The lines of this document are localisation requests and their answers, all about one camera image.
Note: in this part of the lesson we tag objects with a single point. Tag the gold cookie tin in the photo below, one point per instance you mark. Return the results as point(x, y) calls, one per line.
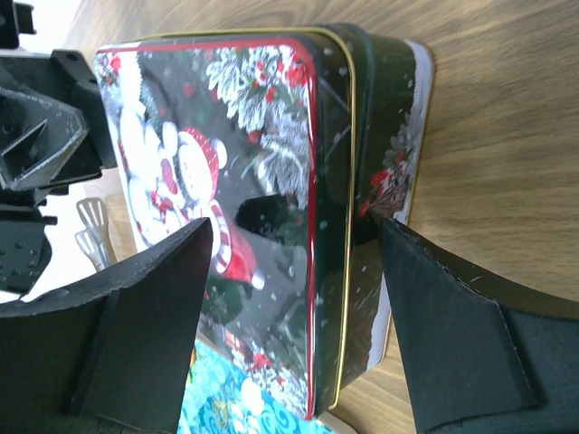
point(391, 92)

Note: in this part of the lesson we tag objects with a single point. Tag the teal floral tray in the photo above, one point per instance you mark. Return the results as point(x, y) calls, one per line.
point(223, 396)

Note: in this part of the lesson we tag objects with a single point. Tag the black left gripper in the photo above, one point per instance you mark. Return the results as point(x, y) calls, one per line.
point(54, 134)

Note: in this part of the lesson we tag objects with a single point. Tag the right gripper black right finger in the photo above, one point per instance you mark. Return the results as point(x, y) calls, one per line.
point(481, 353)

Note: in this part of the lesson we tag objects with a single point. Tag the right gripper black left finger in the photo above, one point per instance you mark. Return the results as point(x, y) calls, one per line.
point(109, 353)

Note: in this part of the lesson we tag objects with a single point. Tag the metal tongs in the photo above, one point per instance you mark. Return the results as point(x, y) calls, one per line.
point(94, 241)

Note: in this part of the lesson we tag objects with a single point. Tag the gold tin lid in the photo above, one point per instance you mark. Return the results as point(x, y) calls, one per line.
point(251, 131)

